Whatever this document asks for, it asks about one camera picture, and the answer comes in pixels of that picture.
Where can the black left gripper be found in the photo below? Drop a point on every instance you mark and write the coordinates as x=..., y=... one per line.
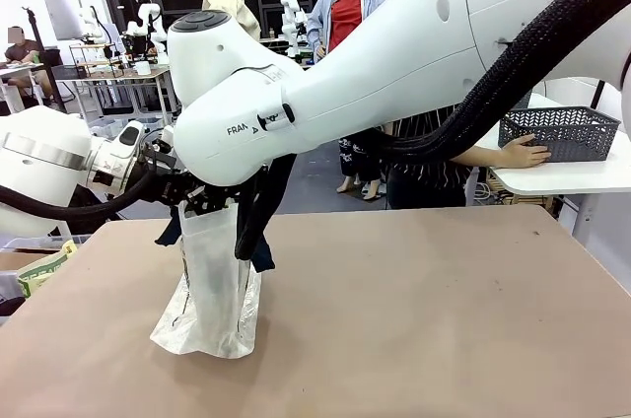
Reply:
x=172, y=188

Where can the translucent white shopping bag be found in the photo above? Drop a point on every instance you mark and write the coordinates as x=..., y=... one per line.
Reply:
x=212, y=280

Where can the dark grey plastic basket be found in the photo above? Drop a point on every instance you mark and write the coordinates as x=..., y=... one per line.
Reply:
x=562, y=137

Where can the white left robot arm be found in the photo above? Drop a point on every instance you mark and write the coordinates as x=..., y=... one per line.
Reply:
x=34, y=166

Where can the person's left forearm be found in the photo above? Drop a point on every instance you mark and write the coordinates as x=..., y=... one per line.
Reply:
x=480, y=156

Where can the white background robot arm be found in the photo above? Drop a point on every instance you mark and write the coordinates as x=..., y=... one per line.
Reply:
x=148, y=28

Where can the kraft paper bag green print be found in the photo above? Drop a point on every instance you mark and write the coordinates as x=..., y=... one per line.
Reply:
x=47, y=267

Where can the person's left hand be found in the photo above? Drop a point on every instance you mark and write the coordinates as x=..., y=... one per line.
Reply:
x=527, y=154

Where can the wooden background work table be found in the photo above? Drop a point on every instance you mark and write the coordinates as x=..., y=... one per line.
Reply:
x=128, y=75

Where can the clear plastic storage bin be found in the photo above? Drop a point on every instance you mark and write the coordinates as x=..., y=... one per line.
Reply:
x=29, y=240

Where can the brown cardboard box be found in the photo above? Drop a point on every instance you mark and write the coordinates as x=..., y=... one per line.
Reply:
x=24, y=257

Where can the person's dark striped shirt torso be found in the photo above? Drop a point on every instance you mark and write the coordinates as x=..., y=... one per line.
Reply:
x=424, y=181

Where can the seated background person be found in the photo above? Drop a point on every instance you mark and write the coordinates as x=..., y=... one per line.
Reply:
x=24, y=63

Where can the grey board on stand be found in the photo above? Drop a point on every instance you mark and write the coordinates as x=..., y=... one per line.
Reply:
x=61, y=14

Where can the wooden pallet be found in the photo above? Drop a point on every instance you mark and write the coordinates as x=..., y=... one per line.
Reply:
x=503, y=191

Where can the white side table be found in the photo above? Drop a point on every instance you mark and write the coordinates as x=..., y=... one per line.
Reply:
x=567, y=176

